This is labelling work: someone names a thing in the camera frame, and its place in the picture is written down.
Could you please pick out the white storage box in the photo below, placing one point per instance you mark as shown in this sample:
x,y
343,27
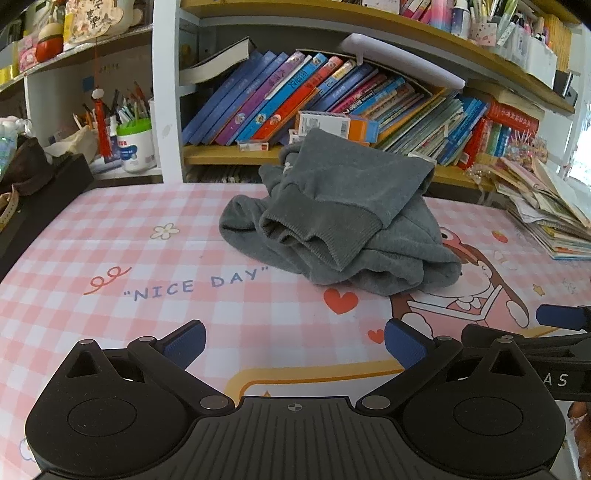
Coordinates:
x,y
542,62

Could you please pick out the red round doll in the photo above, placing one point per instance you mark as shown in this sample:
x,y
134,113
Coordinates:
x,y
48,46

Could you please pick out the small red white box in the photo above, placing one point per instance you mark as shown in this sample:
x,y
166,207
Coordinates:
x,y
253,146

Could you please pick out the pile of booklets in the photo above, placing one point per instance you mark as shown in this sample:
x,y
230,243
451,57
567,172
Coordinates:
x,y
549,207

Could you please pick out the row of colourful books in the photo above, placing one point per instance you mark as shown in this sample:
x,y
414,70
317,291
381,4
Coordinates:
x,y
258,92

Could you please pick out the thick black white book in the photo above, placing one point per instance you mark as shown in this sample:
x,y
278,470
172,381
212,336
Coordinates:
x,y
221,60

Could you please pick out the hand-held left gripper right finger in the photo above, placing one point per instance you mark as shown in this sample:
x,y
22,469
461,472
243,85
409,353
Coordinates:
x,y
406,347

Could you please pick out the white tissue paper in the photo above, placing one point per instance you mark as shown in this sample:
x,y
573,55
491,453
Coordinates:
x,y
69,143

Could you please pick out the white green pen tub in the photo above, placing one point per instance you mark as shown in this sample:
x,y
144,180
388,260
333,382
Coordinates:
x,y
136,147

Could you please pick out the bunch of pens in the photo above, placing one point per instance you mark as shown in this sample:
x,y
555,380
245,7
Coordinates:
x,y
127,108

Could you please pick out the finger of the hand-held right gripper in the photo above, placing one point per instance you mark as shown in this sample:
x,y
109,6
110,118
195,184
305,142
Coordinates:
x,y
556,316
478,334

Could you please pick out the stack of yellow books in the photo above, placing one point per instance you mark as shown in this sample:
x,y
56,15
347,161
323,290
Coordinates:
x,y
561,41

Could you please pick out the brown cloth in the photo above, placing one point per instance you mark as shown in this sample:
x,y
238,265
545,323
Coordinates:
x,y
23,161

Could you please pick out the pink checked cartoon table mat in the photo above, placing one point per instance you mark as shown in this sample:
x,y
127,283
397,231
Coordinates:
x,y
138,258

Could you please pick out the white wooden bookshelf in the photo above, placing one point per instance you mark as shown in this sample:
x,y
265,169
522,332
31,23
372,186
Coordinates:
x,y
221,155

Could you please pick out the red bottle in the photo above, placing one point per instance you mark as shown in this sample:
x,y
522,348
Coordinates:
x,y
100,124

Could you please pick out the iridescent plush bag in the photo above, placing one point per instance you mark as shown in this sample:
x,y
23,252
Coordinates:
x,y
9,138

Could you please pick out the person's right hand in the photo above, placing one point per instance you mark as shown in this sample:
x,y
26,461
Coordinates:
x,y
582,415

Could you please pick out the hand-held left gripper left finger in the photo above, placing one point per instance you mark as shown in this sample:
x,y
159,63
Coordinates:
x,y
184,345

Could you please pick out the orange white carton box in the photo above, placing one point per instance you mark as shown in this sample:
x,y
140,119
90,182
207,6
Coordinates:
x,y
332,123

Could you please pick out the colourful bead ornament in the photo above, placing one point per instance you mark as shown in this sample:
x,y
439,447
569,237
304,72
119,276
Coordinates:
x,y
526,147

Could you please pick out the white desk lamp bar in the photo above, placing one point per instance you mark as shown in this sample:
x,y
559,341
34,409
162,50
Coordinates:
x,y
406,62

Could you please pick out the row of upper shelf books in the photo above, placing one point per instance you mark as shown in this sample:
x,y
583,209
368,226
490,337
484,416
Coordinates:
x,y
427,11

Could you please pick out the grey sweatshirt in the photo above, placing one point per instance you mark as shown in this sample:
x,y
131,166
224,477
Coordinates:
x,y
332,184

